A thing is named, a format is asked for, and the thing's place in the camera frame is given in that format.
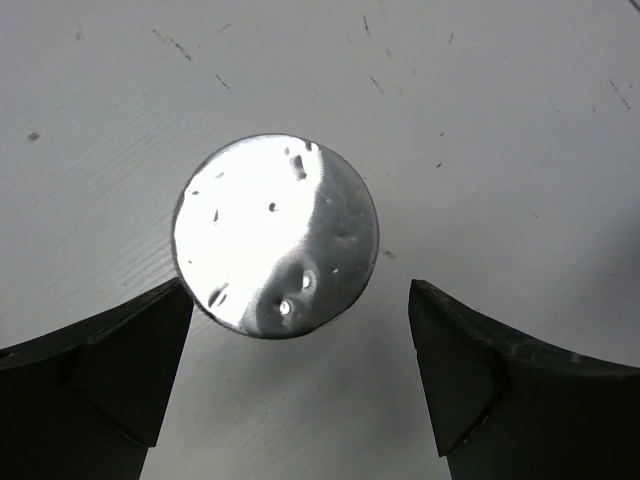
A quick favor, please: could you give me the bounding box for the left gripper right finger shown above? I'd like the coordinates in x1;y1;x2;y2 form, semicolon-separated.
408;280;639;479

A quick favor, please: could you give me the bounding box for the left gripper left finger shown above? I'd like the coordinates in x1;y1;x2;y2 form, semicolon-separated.
1;278;194;480

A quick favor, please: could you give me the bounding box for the white bottle silver cap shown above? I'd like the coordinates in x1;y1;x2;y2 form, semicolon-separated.
171;133;380;340

